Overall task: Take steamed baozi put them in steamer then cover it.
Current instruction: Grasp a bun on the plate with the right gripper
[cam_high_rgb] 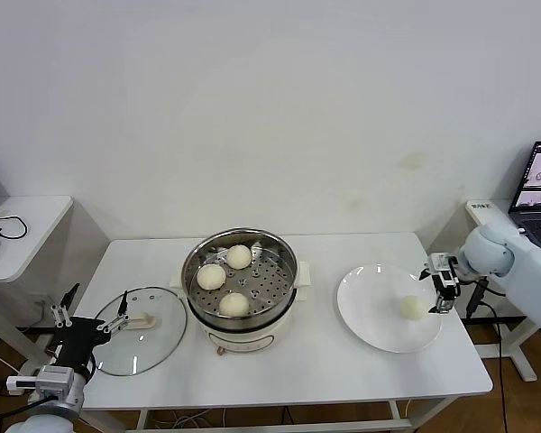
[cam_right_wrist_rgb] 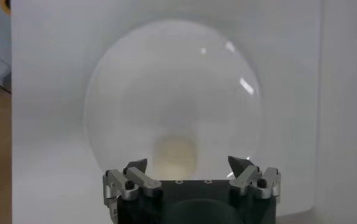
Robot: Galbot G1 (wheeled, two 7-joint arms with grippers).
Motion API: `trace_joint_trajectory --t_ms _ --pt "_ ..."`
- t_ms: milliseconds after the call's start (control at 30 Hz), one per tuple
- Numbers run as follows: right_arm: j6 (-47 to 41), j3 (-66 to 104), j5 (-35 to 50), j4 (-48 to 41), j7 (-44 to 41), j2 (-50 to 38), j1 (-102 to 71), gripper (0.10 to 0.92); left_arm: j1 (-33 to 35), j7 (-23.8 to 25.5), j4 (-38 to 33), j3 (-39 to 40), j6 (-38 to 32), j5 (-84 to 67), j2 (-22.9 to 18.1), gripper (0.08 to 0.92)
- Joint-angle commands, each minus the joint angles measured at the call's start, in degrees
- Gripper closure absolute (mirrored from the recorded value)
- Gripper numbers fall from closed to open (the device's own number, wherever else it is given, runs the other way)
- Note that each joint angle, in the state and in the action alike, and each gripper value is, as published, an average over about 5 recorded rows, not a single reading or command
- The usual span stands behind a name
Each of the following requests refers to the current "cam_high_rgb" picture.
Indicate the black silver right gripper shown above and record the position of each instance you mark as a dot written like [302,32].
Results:
[444,273]

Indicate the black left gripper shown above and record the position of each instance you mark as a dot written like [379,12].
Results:
[79,338]

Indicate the white steamed baozi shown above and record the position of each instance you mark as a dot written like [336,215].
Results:
[412,308]
[239,257]
[233,305]
[212,276]

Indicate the glass pot lid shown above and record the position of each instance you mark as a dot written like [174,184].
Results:
[162,334]

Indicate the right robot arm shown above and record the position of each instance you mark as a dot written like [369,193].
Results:
[514,270]

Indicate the steel steamer basket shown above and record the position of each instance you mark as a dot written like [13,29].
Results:
[270,288]

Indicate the white round plate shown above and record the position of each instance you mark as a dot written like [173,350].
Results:
[378,315]

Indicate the white side table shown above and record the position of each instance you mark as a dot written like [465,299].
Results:
[27,234]

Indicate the white work table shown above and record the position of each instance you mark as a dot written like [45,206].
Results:
[320,361]

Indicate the cream electric cooker base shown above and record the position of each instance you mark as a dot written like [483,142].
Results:
[243,336]

